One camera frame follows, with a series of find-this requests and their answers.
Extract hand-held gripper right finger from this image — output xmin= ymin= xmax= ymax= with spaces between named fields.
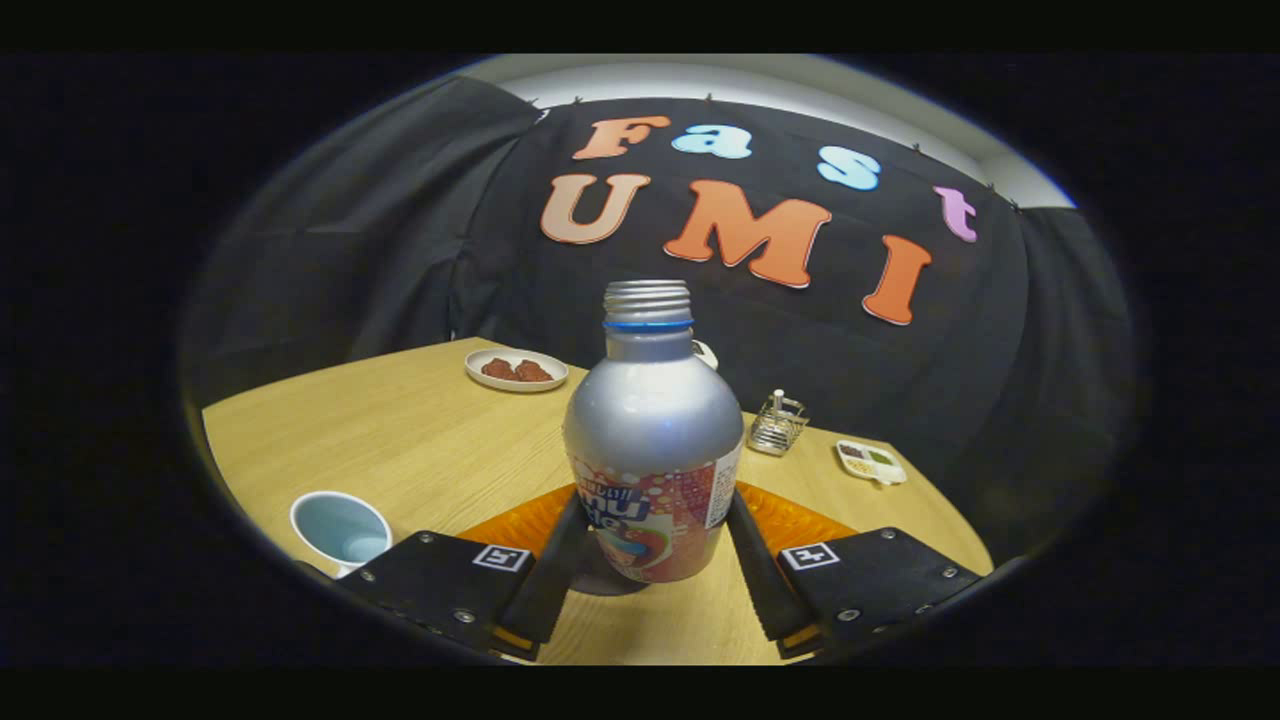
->
xmin=728 ymin=483 xmax=986 ymax=661

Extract wooden table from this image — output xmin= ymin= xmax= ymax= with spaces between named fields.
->
xmin=200 ymin=337 xmax=996 ymax=666

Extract metal wire holder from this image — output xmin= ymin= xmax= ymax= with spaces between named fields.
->
xmin=747 ymin=389 xmax=809 ymax=458

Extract red-brown food pieces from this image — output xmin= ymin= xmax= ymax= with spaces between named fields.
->
xmin=480 ymin=358 xmax=554 ymax=383

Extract black backdrop cloth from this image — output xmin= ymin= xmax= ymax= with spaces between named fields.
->
xmin=180 ymin=75 xmax=1136 ymax=561

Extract white round plate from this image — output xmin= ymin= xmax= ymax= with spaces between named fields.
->
xmin=465 ymin=347 xmax=570 ymax=393

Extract dark brown round coaster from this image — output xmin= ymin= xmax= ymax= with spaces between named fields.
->
xmin=565 ymin=540 xmax=656 ymax=597

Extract white divided snack tray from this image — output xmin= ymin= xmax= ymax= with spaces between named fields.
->
xmin=836 ymin=439 xmax=908 ymax=487

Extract silver juice bottle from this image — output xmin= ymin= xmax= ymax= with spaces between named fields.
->
xmin=562 ymin=280 xmax=746 ymax=584

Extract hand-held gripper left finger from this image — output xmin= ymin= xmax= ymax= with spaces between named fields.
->
xmin=340 ymin=487 xmax=591 ymax=661

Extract white cup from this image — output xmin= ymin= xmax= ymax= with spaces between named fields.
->
xmin=289 ymin=490 xmax=393 ymax=579

